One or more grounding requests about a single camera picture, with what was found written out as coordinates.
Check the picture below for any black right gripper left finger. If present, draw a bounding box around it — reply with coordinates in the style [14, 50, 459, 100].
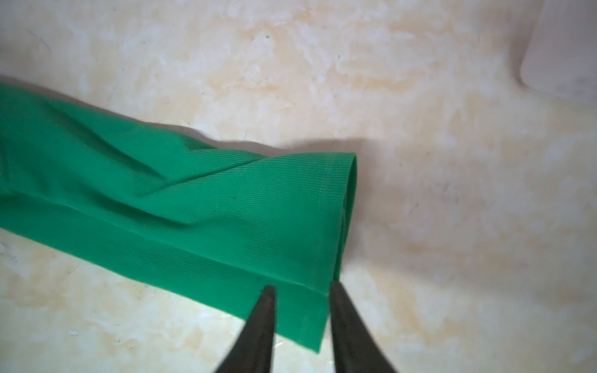
[216, 285, 277, 373]

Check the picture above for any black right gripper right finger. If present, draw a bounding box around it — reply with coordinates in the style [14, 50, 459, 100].
[329, 281, 396, 373]

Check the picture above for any green tank top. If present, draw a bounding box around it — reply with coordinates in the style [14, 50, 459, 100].
[1, 84, 357, 351]

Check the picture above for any white perforated plastic basket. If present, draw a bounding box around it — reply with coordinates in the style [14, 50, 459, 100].
[520, 0, 596, 108]

